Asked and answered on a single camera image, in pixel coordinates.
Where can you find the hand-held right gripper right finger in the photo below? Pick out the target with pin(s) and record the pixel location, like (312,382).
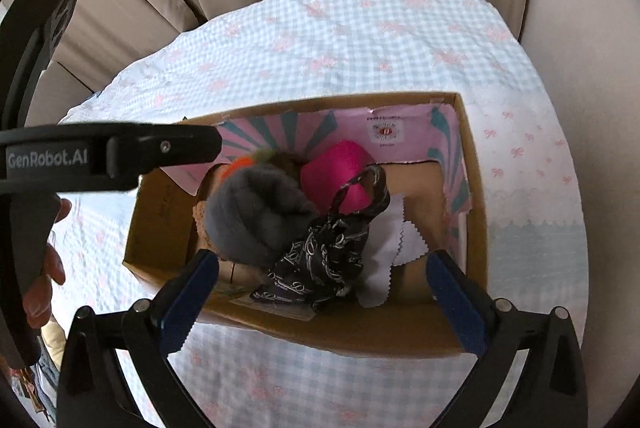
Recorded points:
(457,303)

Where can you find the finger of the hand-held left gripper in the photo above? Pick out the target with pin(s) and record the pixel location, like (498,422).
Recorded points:
(170,148)
(45,23)

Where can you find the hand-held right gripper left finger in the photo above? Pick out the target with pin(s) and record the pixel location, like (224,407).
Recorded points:
(192,303)

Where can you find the orange soft toy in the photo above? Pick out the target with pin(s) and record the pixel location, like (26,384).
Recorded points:
(239,164)

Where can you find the printed cardboard box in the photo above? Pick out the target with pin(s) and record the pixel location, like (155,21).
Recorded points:
(160,228)

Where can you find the white zigzag-edged cloth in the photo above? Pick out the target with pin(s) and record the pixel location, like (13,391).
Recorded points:
(395,248)

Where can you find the grey knitted hat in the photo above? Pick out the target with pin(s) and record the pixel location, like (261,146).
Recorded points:
(255,218)

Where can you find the black patterned scarf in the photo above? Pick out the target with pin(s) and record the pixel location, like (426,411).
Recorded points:
(325,253)

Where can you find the pink soft pouch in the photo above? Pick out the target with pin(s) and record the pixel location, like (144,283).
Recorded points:
(335,171)

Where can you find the person's left hand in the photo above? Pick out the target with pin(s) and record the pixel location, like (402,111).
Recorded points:
(47,273)

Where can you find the cream cloth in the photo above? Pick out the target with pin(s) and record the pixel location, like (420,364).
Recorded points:
(52,338)

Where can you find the checked floral bed sheet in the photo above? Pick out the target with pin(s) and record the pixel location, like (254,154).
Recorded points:
(350,38)

